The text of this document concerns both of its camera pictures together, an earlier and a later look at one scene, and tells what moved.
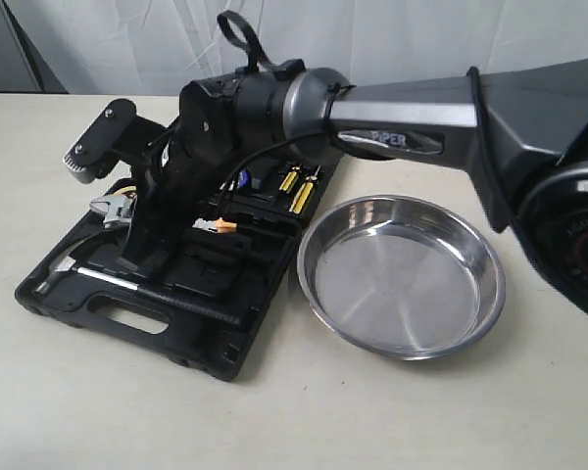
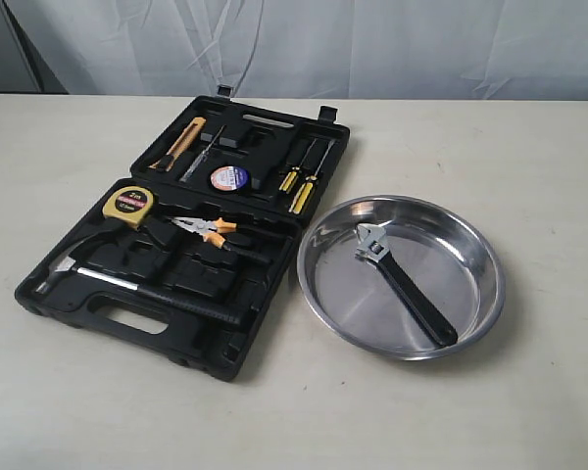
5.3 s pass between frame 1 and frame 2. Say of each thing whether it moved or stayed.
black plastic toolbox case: stayed
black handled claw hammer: stayed
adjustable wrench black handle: moved
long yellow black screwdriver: stayed
